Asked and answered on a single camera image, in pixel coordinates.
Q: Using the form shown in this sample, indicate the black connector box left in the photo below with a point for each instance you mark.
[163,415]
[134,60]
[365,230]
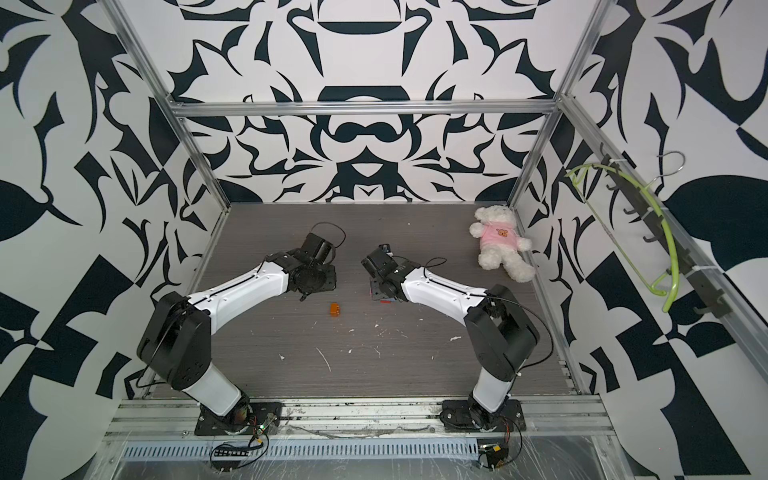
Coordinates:
[225,458]

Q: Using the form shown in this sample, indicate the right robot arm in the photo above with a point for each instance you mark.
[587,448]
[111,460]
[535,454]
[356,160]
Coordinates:
[500,330]

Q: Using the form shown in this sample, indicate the green clothes hanger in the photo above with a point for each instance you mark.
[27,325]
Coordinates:
[590,183]

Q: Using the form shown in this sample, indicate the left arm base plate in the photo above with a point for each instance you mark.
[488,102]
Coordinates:
[256,417]

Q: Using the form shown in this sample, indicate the white vent grille strip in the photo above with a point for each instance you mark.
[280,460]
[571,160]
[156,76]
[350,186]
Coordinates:
[325,449]

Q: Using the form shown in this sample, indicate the black wall hook rack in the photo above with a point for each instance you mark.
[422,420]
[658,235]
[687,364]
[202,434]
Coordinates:
[647,208]

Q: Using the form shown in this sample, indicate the white teddy bear pink shirt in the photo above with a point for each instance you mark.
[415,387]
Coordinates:
[500,245]

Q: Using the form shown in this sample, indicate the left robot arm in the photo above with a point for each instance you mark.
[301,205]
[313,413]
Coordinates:
[176,344]

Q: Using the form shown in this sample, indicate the black connector box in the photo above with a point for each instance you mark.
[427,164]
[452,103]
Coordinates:
[225,458]
[492,456]

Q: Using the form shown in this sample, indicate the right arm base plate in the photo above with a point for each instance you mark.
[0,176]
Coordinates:
[470,416]

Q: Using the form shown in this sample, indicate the black connector box right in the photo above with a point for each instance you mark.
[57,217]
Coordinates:
[492,456]

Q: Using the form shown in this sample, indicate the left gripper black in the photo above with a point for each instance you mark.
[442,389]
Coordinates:
[332,283]

